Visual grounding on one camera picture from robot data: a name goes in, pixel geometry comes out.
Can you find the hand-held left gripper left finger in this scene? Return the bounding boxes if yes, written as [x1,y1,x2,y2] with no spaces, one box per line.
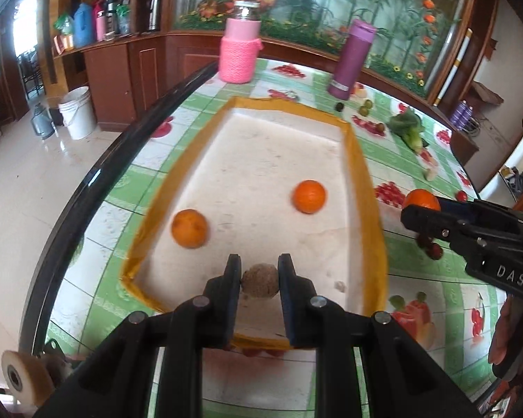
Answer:
[35,253,242,418]

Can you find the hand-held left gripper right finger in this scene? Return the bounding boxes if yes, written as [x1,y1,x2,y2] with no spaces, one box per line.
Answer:
[278,253,480,418]

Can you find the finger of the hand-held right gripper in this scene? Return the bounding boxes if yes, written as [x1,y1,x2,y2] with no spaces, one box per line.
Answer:
[437,198,523,237]
[400,204,523,250]

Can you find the bright orange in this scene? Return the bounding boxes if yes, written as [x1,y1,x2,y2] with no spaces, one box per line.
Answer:
[292,179,328,215]
[402,188,442,214]

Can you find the white foam tray yellow tape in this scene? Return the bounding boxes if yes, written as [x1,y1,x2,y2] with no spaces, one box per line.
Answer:
[121,96,389,353]

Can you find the person's right hand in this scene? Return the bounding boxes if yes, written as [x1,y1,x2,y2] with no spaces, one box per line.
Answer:
[488,298,523,405]

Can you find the fruit print tablecloth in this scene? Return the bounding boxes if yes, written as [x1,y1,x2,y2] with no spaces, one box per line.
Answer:
[44,50,510,418]

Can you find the pale orange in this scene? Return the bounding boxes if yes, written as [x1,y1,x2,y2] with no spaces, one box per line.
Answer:
[171,209,210,250]

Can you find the green leafy vegetable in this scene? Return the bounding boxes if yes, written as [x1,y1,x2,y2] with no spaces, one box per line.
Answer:
[388,109,430,154]

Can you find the purple bottle pack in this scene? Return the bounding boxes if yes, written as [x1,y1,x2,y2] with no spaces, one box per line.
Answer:
[451,100,473,131]

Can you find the white rolled scroll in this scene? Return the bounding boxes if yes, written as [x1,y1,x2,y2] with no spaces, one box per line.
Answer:
[433,28,473,107]

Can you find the purple bottle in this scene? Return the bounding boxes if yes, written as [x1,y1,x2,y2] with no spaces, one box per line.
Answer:
[327,18,378,101]

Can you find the tape roll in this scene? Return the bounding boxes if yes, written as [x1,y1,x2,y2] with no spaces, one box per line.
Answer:
[1,349,55,414]

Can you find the brown wooden cabinet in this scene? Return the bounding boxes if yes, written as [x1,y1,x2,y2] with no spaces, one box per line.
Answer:
[52,30,227,133]

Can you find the white plastic bucket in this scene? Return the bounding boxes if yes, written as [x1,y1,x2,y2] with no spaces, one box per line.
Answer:
[58,86,97,141]

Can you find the pink knitted sleeve jar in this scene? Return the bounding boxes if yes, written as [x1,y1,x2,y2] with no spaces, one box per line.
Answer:
[218,1,263,84]

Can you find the grey kettle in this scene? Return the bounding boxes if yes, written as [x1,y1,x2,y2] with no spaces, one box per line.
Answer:
[30,102,56,140]

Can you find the black steel thermos flask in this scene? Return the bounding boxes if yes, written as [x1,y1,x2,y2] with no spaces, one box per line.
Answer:
[147,0,163,32]

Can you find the pink thermos jug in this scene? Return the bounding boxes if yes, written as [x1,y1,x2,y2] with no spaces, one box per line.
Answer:
[93,4,109,43]

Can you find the blue thermos jug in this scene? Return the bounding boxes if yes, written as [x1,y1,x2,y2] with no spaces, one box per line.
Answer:
[73,2,97,48]

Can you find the floral wall mural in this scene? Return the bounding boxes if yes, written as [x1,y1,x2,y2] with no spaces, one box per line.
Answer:
[172,0,471,96]

